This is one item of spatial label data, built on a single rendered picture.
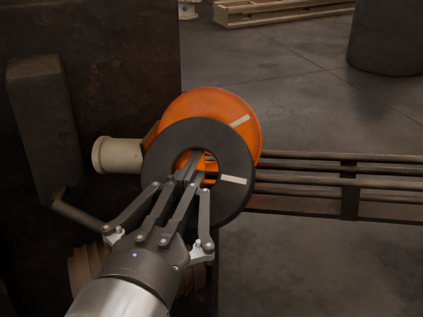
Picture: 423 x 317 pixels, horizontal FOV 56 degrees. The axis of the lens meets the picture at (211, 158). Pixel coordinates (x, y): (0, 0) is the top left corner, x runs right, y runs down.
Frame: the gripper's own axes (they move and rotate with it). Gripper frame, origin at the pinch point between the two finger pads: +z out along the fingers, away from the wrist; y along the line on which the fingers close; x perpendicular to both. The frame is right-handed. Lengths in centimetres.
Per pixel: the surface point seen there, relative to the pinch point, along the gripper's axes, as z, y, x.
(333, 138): 138, 31, -76
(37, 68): 6.1, -24.0, 10.1
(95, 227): -1.6, -15.4, -12.0
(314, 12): 390, 13, -83
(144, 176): -0.9, -6.3, -0.9
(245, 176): -0.3, 7.4, 0.9
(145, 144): 2.9, -7.4, 1.6
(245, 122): 7.9, 5.8, 3.8
